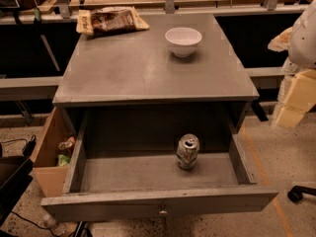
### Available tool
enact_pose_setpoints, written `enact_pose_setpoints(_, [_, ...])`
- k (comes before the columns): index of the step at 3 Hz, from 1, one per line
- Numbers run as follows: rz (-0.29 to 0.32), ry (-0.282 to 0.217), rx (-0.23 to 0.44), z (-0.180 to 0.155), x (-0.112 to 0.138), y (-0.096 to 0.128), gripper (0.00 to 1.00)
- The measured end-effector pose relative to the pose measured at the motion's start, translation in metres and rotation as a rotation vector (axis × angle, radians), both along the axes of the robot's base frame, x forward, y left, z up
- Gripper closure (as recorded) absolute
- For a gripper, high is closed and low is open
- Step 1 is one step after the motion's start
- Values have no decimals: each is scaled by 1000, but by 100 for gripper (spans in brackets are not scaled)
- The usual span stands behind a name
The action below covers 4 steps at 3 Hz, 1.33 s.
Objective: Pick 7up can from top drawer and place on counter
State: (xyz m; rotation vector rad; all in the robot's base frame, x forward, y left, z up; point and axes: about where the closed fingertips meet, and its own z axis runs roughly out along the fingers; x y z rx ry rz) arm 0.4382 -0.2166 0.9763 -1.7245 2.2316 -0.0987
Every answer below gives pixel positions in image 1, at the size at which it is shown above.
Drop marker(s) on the green white 7up can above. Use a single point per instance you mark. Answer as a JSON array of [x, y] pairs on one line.
[[187, 151]]

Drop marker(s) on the orange snack item in box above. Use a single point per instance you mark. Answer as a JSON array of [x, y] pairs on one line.
[[67, 145]]

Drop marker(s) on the open grey top drawer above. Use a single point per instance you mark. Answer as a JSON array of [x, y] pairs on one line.
[[124, 166]]

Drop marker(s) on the green snack item in box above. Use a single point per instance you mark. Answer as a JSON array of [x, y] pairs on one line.
[[63, 160]]

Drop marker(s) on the grey cabinet counter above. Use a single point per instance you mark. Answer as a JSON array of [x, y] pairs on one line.
[[139, 68]]

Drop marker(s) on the black chair caster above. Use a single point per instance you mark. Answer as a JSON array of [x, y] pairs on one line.
[[297, 192]]

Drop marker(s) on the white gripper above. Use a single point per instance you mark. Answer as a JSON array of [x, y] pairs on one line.
[[303, 39]]

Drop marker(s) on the clear plastic bottle on floor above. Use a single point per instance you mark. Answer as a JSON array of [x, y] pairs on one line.
[[57, 228]]

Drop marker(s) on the metal drawer knob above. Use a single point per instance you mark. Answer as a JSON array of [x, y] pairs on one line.
[[163, 211]]

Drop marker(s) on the white ceramic bowl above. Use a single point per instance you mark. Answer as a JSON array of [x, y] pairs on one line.
[[182, 41]]

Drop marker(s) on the brown yellow chip bag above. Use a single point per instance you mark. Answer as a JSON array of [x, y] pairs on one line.
[[109, 20]]

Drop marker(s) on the cardboard box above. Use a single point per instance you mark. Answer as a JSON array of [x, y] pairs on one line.
[[50, 177]]

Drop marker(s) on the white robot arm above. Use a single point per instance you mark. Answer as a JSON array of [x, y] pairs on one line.
[[299, 40]]

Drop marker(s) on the black bin at left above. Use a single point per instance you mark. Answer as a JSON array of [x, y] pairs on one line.
[[14, 179]]

